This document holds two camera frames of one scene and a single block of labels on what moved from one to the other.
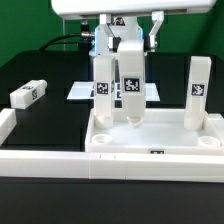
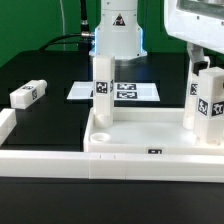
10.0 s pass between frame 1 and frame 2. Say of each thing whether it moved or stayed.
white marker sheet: stayed
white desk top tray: stayed
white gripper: moved
